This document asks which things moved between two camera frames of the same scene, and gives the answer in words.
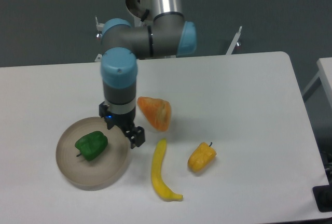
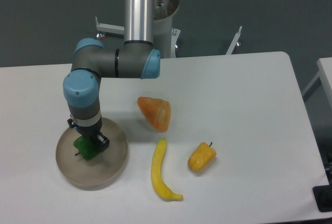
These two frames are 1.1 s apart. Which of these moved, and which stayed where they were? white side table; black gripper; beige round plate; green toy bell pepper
Moved: black gripper
Stayed: green toy bell pepper; beige round plate; white side table
